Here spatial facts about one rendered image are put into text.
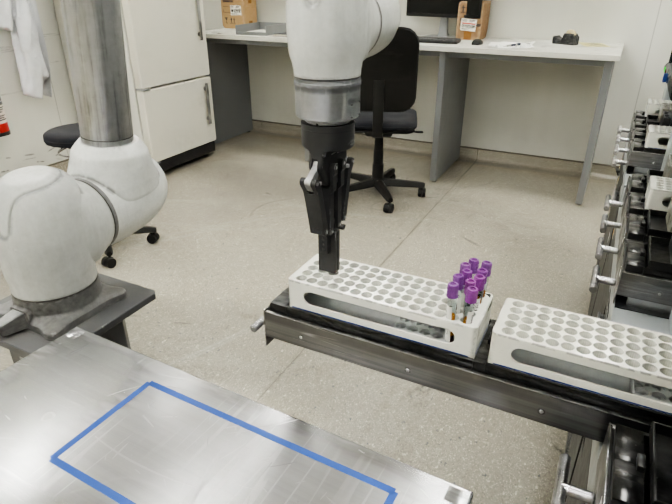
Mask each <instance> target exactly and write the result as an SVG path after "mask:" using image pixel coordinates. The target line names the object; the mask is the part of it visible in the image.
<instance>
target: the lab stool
mask: <svg viewBox="0 0 672 504"><path fill-rule="evenodd" d="M79 137H81V136H80V130H79V123H72V124H66V125H61V126H57V127H54V128H51V129H49V130H47V131H46V132H45V133H44V134H43V140H44V142H45V144H46V145H48V146H51V147H57V148H61V149H59V150H58V151H57V154H58V155H59V156H62V157H67V158H70V156H64V155H61V154H59V153H60V152H62V151H63V150H65V149H67V148H68V149H71V148H72V146H73V145H74V143H75V142H76V141H77V140H78V138H79ZM142 233H149V234H148V236H147V241H148V242H149V243H150V244H154V243H155V242H156V241H157V240H158V239H159V237H160V236H159V234H158V233H157V227H153V226H143V227H142V228H141V229H139V230H138V231H136V232H135V233H133V234H142ZM104 253H105V255H106V256H105V257H103V258H102V260H101V264H102V265H103V266H105V267H107V268H110V269H112V268H114V267H115V266H116V260H115V259H114V258H113V257H111V255H113V249H112V245H110V246H108V248H107V249H106V251H105V252H104Z"/></svg>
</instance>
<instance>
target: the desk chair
mask: <svg viewBox="0 0 672 504"><path fill-rule="evenodd" d="M419 47H420V43H419V37H418V36H417V34H416V32H415V31H413V30H412V29H411V28H407V27H398V29H397V32H396V34H395V36H394V38H393V40H392V41H391V42H390V44H389V45H388V46H387V47H385V48H384V49H383V50H382V51H380V52H378V53H377V54H375V55H373V56H370V57H368V58H366V59H365V60H364V61H363V63H362V68H361V89H360V115H359V116H358V117H357V118H356V119H354V120H355V133H365V135H366V136H371V137H372V138H375V144H374V155H373V163H372V175H366V174H361V173H356V172H351V179H354V180H358V181H360V182H356V183H353V184H350V187H349V192H351V191H356V190H361V189H366V188H371V187H375V188H376V189H377V191H378V192H379V193H380V194H381V195H382V197H383V198H384V199H385V200H386V201H387V202H388V203H385V204H384V207H383V211H384V212H388V213H393V211H394V204H391V202H393V198H392V195H391V194H390V192H389V190H388V189H387V187H386V186H390V187H413V188H418V196H420V197H421V195H422V197H425V194H426V188H425V183H424V182H419V181H411V180H402V179H395V178H396V176H395V174H394V173H395V169H394V168H390V169H388V170H387V171H385V172H384V163H383V151H384V150H383V137H391V136H392V134H411V133H413V132H415V133H423V131H415V129H416V128H417V112H416V111H415V110H414V109H411V107H412V106H413V105H414V103H415V99H416V90H417V76H418V61H419Z"/></svg>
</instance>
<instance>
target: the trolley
mask: <svg viewBox="0 0 672 504"><path fill-rule="evenodd" d="M472 500H473V492H472V491H470V490H468V489H465V488H463V487H460V486H458V485H456V484H453V483H451V482H448V481H446V480H444V479H441V478H439V477H436V476H434V475H432V474H429V473H427V472H424V471H422V470H420V469H417V468H415V467H412V466H410V465H408V464H405V463H403V462H400V461H398V460H396V459H393V458H391V457H388V456H386V455H384V454H381V453H379V452H376V451H374V450H372V449H369V448H367V447H364V446H362V445H360V444H357V443H355V442H352V441H350V440H348V439H345V438H343V437H340V436H338V435H336V434H333V433H331V432H328V431H326V430H324V429H321V428H319V427H316V426H314V425H312V424H309V423H307V422H305V421H302V420H300V419H297V418H295V417H293V416H290V415H288V414H285V413H283V412H281V411H278V410H276V409H273V408H271V407H269V406H266V405H264V404H261V403H259V402H257V401H254V400H252V399H249V398H247V397H245V396H242V395H240V394H237V393H235V392H233V391H230V390H228V389H225V388H223V387H221V386H218V385H216V384H213V383H211V382H209V381H206V380H204V379H201V378H199V377H197V376H194V375H192V374H189V373H187V372H185V371H182V370H180V369H177V368H175V367H173V366H170V365H168V364H165V363H163V362H161V361H158V360H156V359H153V358H151V357H149V356H146V355H144V354H141V353H139V352H137V351H134V350H132V349H129V348H127V347H125V346H122V345H120V344H118V343H115V342H113V341H110V340H108V339H106V338H103V337H101V336H98V335H96V334H94V333H91V332H89V331H86V330H84V329H82V328H79V327H75V328H74V329H72V330H70V331H69V332H67V333H65V334H64V335H62V336H60V337H58V338H57V339H55V340H53V341H52V342H50V343H48V344H46V345H45V346H43V347H41V348H40V349H38V350H36V351H35V352H33V353H31V354H29V355H28V356H26V357H24V358H23V359H21V360H19V361H17V362H16V363H14V364H12V365H11V366H9V367H7V368H6V369H4V370H2V371H0V504H472Z"/></svg>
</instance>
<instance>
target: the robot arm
mask: <svg viewBox="0 0 672 504"><path fill-rule="evenodd" d="M60 2H61V8H62V15H63V22H64V29H65V35H66V42H67V49H68V55H69V62H70V69H71V76H72V82H73V89H74V96H75V103H76V109H77V116H78V123H79V130H80V136H81V137H79V138H78V140H77V141H76V142H75V143H74V145H73V146H72V148H71V149H70V158H69V163H68V169H67V173H66V172H64V171H63V170H61V169H58V168H54V167H49V166H41V165H40V166H28V167H23V168H19V169H16V170H13V171H11V172H9V173H7V174H5V175H4V176H3V177H2V178H1V179H0V267H1V270H2V273H3V275H4V278H5V280H6V282H7V284H8V286H9V289H10V292H11V296H12V300H10V301H8V302H5V303H3V304H1V305H0V337H5V336H8V335H11V334H13V333H16V332H19V331H21V330H24V329H28V330H31V331H33V332H36V333H38V334H40V335H42V336H43V337H44V338H45V339H46V340H48V341H53V340H55V339H57V338H58V337H60V336H62V335H64V334H65V333H67V332H68V331H70V330H71V329H72V328H74V327H76V326H77V325H79V324H81V323H82V322H84V321H85V320H87V319H89V318H90V317H92V316H94V315H95V314H97V313H99V312H100V311H102V310H103V309H105V308H107V307H108V306H110V305H112V304H114V303H116V302H118V301H121V300H123V299H125V298H126V297H127V293H126V290H125V289H124V288H122V287H115V286H110V285H107V284H104V283H102V282H101V281H100V279H99V276H98V273H97V267H96V261H98V260H99V259H100V258H101V256H102V255H103V253H104V252H105V251H106V249H107V248H108V246H110V245H112V244H114V243H117V242H119V241H121V240H123V239H124V238H126V237H128V236H130V235H131V234H133V233H135V232H136V231H138V230H139V229H141V228H142V227H143V226H145V225H146V224H147V223H149V222H150V221H151V220H152V219H153V218H154V217H155V216H156V215H157V214H158V213H159V211H160V210H161V208H162V207H163V205H164V203H165V200H166V197H167V192H168V184H167V179H166V176H165V174H164V172H163V170H162V168H161V167H160V165H159V164H158V163H157V162H156V161H155V160H154V159H153V158H151V155H150V153H149V150H148V147H147V146H146V144H145V143H144V142H143V141H142V140H141V139H139V138H138V137H137V136H136V135H134V134H133V125H132V116H131V106H130V96H129V86H128V76H127V66H126V56H125V46H124V36H123V26H122V16H121V6H120V0H60ZM400 20H401V9H400V4H399V1H398V0H286V31H287V42H288V51H289V55H290V58H291V61H292V65H293V70H294V85H295V113H296V116H297V117H298V118H300V119H302V120H301V142H302V146H303V147H304V148H305V149H307V150H308V151H309V152H310V160H309V170H310V172H309V174H308V176H307V178H305V177H301V178H300V181H299V183H300V186H301V188H302V190H303V192H304V198H305V204H306V209H307V215H308V221H309V227H310V232H311V233H314V234H318V255H319V270H323V271H327V272H331V273H336V272H337V271H338V270H339V269H340V230H339V229H341V230H344V229H345V226H346V225H345V224H341V221H345V219H346V215H347V206H348V197H349V187H350V178H351V171H352V167H353V164H354V158H353V157H348V156H346V155H347V152H346V150H348V149H350V148H352V147H353V146H354V143H355V120H354V119H356V118H357V117H358V116H359V115H360V89H361V68H362V63H363V61H364V60H365V59H366V58H368V57H370V56H373V55H375V54H377V53H378V52H380V51H382V50H383V49H384V48H385V47H387V46H388V45H389V44H390V42H391V41H392V40H393V38H394V36H395V34H396V32H397V29H398V27H399V25H400Z"/></svg>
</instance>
